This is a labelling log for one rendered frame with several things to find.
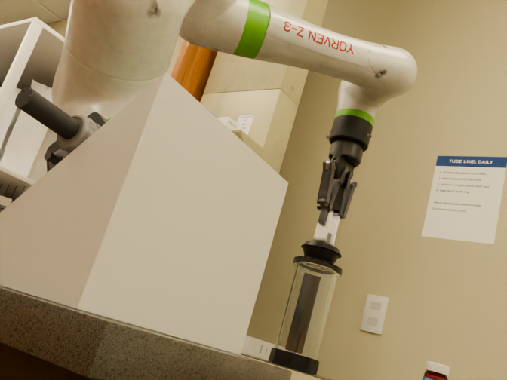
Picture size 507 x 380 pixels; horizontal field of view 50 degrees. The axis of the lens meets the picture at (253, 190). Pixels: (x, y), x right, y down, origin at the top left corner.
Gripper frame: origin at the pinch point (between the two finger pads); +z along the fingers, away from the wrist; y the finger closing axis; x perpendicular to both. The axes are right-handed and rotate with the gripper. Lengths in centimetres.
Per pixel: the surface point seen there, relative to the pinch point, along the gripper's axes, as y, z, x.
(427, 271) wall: -56, -7, 3
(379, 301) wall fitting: -55, 5, -9
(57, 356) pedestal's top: 76, 34, 27
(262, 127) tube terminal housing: -12, -33, -38
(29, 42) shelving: 13, -62, -151
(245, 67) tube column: -12, -55, -52
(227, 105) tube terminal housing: -12, -41, -54
